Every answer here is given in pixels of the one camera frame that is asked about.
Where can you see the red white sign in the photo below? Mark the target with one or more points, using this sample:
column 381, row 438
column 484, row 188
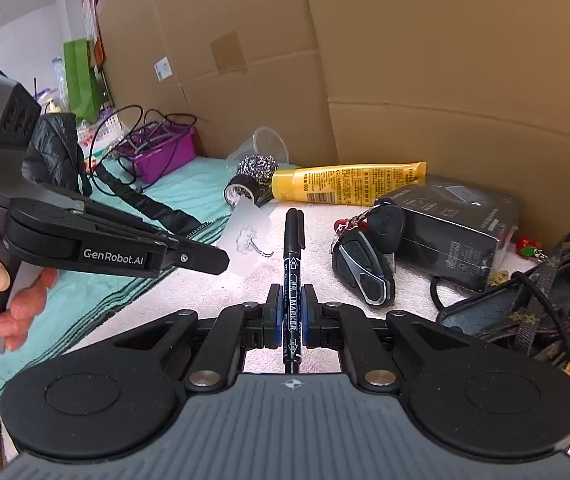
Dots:
column 92, row 5

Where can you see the patterned tape roll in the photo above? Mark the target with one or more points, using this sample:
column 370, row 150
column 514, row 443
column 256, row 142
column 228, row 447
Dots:
column 237, row 191

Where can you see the clear plastic bottle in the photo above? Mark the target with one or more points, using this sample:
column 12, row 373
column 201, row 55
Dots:
column 59, row 80

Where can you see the black round-head car key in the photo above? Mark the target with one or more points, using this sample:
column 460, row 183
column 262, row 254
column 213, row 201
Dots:
column 387, row 227

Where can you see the green bag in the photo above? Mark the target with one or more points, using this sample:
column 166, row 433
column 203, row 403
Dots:
column 82, row 75

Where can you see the large plain cardboard box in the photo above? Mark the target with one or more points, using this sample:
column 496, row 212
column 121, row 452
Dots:
column 465, row 60

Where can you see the black silver car key fob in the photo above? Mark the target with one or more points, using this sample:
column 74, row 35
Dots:
column 365, row 272

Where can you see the teal towel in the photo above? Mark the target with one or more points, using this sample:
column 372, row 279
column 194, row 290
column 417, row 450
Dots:
column 80, row 305

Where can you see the white towel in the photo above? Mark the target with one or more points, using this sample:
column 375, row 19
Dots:
column 190, row 295

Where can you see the purple plastic basket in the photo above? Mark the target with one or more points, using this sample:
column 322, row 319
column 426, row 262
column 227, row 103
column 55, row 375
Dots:
column 165, row 160

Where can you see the red green charm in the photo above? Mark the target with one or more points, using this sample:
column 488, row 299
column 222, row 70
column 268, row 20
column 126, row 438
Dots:
column 529, row 249

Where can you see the red bead key charm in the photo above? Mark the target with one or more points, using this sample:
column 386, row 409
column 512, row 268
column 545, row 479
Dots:
column 340, row 223

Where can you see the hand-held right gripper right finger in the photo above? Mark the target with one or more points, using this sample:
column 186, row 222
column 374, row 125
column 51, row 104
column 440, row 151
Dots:
column 308, row 312

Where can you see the yellow tube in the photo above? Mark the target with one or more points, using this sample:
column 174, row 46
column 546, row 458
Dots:
column 345, row 182

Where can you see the translucent plastic cup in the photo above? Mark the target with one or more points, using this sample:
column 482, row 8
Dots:
column 265, row 142

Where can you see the clear adhesive hook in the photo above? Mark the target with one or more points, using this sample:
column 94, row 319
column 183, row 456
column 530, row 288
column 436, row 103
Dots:
column 247, row 240

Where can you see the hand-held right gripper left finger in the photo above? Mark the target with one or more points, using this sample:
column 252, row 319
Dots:
column 276, row 312

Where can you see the black plastic bag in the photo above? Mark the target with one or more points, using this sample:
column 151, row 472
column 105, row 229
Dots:
column 50, row 145

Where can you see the white grid basket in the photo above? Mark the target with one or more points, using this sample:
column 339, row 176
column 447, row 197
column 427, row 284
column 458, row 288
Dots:
column 107, row 122

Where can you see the black box in clear wrap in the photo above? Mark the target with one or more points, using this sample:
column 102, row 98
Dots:
column 445, row 225

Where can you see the cardboard box with small label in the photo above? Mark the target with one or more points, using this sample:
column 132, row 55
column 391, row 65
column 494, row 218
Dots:
column 215, row 10

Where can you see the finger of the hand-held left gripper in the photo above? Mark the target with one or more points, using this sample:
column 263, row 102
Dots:
column 200, row 257

